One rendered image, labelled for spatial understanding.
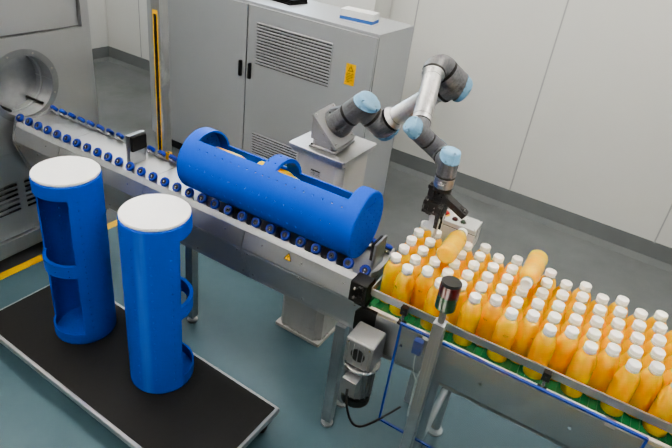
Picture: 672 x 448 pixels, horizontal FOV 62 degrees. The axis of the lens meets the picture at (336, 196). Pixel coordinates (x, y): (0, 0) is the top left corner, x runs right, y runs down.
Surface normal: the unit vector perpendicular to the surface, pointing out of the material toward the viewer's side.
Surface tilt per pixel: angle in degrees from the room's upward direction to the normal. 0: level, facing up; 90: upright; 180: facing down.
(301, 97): 90
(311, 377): 0
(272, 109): 90
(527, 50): 90
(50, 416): 0
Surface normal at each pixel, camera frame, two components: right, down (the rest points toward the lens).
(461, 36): -0.54, 0.36
